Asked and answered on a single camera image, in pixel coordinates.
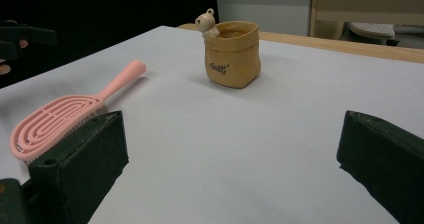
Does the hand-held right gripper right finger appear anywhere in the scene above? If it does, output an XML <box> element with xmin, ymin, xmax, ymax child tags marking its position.
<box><xmin>335</xmin><ymin>110</ymin><xmax>424</xmax><ymax>224</ymax></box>

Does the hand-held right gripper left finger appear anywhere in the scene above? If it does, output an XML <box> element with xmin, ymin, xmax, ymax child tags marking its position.
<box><xmin>19</xmin><ymin>109</ymin><xmax>130</xmax><ymax>224</ymax></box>

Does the pink hairbrush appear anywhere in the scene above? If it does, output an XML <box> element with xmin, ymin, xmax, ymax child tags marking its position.
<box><xmin>9</xmin><ymin>59</ymin><xmax>148</xmax><ymax>166</ymax></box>

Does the brown plush toy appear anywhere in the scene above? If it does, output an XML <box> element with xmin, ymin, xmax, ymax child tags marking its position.
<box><xmin>194</xmin><ymin>7</ymin><xmax>262</xmax><ymax>90</ymax></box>

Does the wooden table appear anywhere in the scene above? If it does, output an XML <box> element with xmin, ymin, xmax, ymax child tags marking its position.
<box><xmin>176</xmin><ymin>22</ymin><xmax>424</xmax><ymax>64</ymax></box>

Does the white perforated stool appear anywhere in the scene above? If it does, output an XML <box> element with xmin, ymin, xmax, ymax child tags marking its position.
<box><xmin>348</xmin><ymin>21</ymin><xmax>401</xmax><ymax>47</ymax></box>

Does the white board mat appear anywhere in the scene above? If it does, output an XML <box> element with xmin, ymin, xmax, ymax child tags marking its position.
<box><xmin>0</xmin><ymin>25</ymin><xmax>424</xmax><ymax>224</ymax></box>

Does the light wooden desk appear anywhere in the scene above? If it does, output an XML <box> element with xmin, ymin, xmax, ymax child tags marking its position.
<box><xmin>309</xmin><ymin>0</ymin><xmax>424</xmax><ymax>40</ymax></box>

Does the white cabinet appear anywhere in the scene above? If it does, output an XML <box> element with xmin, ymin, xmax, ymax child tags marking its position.
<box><xmin>214</xmin><ymin>0</ymin><xmax>314</xmax><ymax>37</ymax></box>

